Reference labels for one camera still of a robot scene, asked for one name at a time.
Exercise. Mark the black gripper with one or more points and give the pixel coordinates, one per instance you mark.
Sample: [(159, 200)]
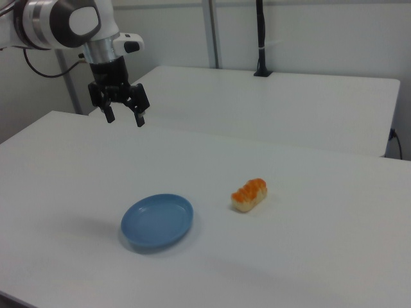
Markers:
[(110, 75)]

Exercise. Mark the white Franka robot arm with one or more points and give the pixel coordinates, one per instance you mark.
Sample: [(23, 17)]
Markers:
[(64, 22)]

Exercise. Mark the blue plate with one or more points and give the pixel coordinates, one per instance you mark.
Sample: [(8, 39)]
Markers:
[(157, 220)]

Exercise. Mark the toy bread loaf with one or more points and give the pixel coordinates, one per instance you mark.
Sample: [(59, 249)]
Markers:
[(248, 194)]

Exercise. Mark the white back table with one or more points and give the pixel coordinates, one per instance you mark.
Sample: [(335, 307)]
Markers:
[(273, 106)]

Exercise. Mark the grey metal frame post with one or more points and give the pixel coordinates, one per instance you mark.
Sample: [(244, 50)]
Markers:
[(69, 80)]

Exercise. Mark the metal wall rail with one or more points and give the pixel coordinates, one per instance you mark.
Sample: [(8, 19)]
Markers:
[(213, 32)]

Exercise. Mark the black camera stand pole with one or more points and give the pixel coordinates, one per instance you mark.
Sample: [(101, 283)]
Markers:
[(262, 38)]

